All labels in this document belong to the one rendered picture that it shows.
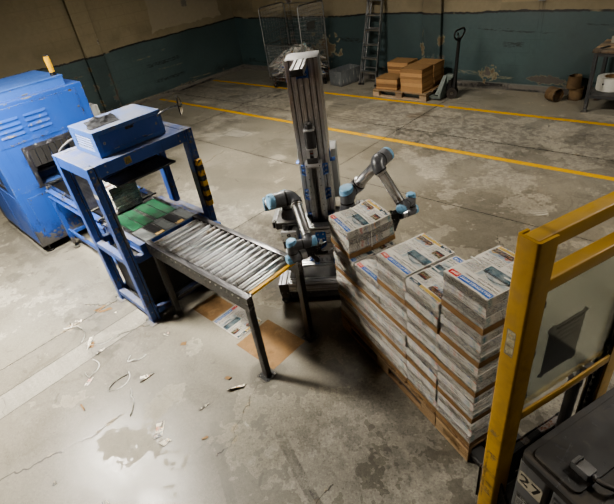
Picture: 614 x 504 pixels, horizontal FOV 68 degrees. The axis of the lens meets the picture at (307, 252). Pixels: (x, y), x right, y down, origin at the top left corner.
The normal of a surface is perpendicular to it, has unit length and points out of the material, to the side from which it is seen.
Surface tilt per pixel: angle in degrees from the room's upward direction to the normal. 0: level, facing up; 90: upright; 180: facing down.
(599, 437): 0
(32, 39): 90
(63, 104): 90
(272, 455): 0
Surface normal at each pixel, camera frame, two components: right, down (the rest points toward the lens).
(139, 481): -0.13, -0.82
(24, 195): 0.73, 0.30
